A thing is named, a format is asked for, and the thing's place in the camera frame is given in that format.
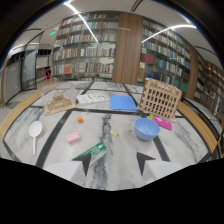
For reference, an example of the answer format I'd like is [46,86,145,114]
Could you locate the red chair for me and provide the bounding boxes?
[43,68,53,83]

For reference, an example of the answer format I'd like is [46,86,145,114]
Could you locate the tall library bookshelf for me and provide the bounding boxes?
[50,11,120,83]

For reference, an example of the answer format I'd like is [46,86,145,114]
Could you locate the white printed book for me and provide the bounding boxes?
[76,92,111,106]

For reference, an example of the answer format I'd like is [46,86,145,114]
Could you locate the white plastic spoon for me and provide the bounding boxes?
[27,120,44,156]

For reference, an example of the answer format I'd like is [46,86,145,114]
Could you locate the green and white box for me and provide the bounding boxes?
[73,142,108,167]

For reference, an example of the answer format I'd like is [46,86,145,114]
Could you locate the light blue bowl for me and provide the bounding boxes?
[133,117,161,142]

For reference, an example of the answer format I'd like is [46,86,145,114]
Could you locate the pink toy brick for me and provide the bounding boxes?
[65,132,82,145]

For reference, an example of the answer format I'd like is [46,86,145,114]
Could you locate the magenta notebook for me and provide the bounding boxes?
[147,113,173,132]

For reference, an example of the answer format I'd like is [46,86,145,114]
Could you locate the wooden castle model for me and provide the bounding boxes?
[43,91,78,117]

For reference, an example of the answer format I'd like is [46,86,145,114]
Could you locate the long library bookshelf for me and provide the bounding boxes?
[137,19,200,100]

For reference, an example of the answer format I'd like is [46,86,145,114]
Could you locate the wooden wall panel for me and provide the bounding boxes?
[111,12,144,85]

